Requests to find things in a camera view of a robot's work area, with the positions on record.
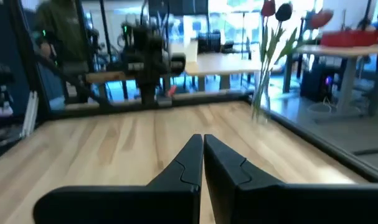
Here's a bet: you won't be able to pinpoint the light wood side table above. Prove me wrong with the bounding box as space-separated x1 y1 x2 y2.
184 51 285 93

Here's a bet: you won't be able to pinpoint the red plastic bin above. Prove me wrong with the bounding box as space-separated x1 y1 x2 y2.
319 29 378 48

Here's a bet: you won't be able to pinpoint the black computer tower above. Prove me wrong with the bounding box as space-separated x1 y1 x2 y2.
300 63 336 103

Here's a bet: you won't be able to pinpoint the clear glass vase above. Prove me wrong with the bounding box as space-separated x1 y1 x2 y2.
250 70 272 124

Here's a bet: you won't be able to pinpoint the dark red artificial tulip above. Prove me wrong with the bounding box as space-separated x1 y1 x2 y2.
269 8 335 94
258 0 276 94

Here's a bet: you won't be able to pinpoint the black artificial tulip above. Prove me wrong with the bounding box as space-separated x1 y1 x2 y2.
265 1 294 94

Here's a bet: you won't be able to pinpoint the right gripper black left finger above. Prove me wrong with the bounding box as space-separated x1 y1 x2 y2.
32 133 204 224

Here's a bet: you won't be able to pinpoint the black slatted crate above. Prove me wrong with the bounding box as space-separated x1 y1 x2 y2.
197 30 223 54

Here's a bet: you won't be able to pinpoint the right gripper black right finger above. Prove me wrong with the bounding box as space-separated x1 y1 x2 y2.
203 133 378 224

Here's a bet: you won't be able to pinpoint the light wood desk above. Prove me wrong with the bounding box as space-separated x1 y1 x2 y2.
296 43 378 118

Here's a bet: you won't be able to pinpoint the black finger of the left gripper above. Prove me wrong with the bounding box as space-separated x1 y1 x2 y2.
156 54 187 76
128 60 157 76

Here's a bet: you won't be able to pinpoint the wooden bench top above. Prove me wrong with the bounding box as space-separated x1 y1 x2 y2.
84 70 130 85

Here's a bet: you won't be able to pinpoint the white plastic strips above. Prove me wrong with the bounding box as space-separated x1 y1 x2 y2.
20 90 39 139

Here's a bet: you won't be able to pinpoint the person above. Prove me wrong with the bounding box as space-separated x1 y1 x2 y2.
32 0 93 103

